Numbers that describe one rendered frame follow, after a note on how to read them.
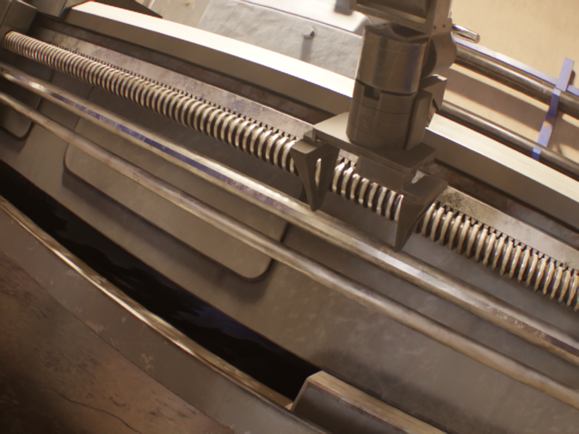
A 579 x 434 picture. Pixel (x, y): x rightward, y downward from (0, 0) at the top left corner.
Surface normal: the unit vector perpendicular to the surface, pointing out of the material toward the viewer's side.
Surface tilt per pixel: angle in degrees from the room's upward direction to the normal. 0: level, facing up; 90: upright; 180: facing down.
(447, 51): 75
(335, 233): 90
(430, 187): 30
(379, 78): 119
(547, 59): 90
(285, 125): 90
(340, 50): 90
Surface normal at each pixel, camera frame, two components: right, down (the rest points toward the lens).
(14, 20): 0.83, 0.41
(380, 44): -0.59, 0.35
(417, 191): 0.13, -0.85
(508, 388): -0.39, -0.09
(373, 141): -0.30, 0.47
